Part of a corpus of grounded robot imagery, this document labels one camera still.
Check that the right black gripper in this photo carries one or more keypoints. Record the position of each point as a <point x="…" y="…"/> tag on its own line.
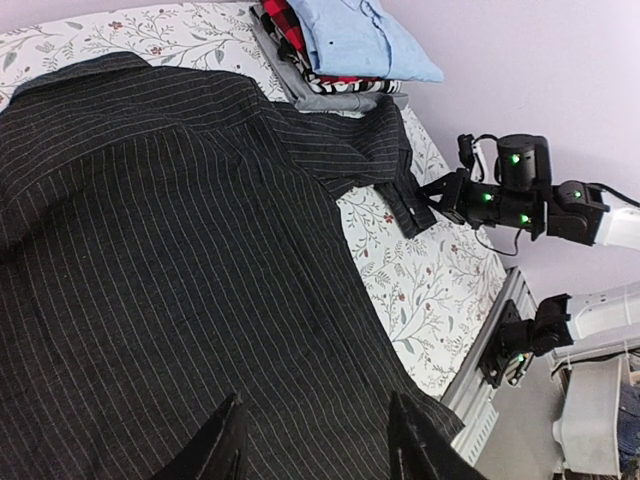
<point x="479" y="203"/>

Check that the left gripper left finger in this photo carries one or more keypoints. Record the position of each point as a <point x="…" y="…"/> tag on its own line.
<point x="217" y="451"/>

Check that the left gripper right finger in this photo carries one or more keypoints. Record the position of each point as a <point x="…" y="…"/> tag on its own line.
<point x="417" y="450"/>

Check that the black pinstriped long sleeve shirt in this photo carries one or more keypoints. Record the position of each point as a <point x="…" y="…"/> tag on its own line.
<point x="170" y="237"/>

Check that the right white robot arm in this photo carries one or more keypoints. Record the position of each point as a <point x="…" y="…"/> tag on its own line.
<point x="524" y="197"/>

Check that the floral patterned table mat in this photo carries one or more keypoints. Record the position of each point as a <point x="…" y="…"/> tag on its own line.
<point x="432" y="293"/>

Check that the light blue folded shirt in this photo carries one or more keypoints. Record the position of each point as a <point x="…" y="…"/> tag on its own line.
<point x="358" y="38"/>

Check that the red black plaid folded shirt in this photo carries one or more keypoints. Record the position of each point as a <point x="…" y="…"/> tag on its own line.
<point x="280" y="22"/>

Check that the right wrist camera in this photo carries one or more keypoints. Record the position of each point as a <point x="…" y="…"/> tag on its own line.
<point x="471" y="157"/>

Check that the aluminium front rail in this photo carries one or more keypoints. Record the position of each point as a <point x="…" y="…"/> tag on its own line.
<point x="470" y="394"/>

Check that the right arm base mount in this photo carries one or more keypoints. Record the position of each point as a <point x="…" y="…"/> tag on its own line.
<point x="509" y="351"/>

